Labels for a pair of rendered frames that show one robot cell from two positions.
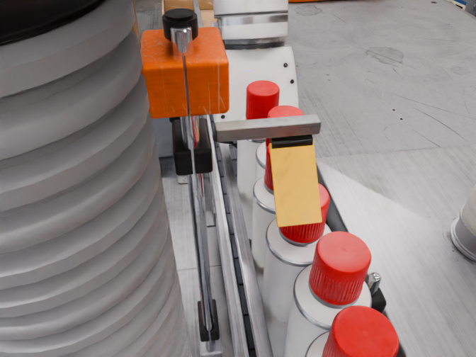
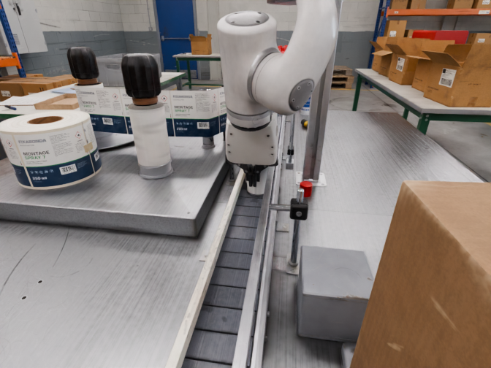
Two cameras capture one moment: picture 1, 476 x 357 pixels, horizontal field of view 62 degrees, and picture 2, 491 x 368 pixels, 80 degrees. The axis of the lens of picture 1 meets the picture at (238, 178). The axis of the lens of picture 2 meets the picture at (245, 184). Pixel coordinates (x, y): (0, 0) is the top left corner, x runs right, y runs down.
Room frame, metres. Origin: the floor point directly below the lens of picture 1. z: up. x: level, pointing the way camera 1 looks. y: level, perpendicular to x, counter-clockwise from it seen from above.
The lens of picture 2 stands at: (0.95, 0.12, 1.23)
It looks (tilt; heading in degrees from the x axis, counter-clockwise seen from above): 28 degrees down; 197
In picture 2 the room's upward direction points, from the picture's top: straight up
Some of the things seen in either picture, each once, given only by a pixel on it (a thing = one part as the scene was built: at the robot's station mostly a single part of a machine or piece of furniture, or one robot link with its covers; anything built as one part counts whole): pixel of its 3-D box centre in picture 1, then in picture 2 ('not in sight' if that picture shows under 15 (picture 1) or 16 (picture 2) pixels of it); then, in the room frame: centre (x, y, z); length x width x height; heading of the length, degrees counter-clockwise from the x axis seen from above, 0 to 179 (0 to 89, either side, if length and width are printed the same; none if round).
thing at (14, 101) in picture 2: not in sight; (22, 101); (-0.49, -1.83, 0.81); 0.38 x 0.36 x 0.02; 9
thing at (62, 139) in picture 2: not in sight; (54, 147); (0.40, -0.57, 0.95); 0.20 x 0.20 x 0.14
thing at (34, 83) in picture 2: not in sight; (39, 101); (-2.25, -3.86, 0.32); 1.20 x 0.83 x 0.64; 98
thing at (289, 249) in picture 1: (292, 280); not in sight; (0.20, -0.05, 0.98); 0.05 x 0.05 x 0.20
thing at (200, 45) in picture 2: not in sight; (201, 44); (-5.08, -2.61, 0.97); 0.47 x 0.41 x 0.37; 5
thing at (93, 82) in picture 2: not in sight; (90, 93); (0.13, -0.67, 1.04); 0.09 x 0.09 x 0.29
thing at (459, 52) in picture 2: not in sight; (443, 66); (-1.87, 0.93, 0.96); 0.53 x 0.45 x 0.37; 100
